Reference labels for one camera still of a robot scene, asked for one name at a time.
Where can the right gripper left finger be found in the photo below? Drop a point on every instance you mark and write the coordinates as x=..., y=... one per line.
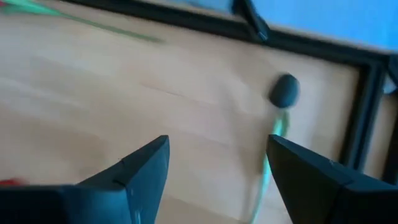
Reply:
x=146, y=174

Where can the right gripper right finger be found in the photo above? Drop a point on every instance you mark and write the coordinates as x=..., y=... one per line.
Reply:
x=304, y=180

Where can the black tulip flower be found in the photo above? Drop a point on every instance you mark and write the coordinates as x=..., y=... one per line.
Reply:
x=284, y=90

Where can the red glass vase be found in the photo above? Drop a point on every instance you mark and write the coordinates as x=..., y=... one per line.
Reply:
x=9, y=182

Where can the black aluminium table frame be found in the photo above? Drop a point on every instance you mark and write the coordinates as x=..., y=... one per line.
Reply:
x=311, y=46

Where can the black frame clamp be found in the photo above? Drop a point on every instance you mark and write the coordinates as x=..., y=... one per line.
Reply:
x=253, y=18

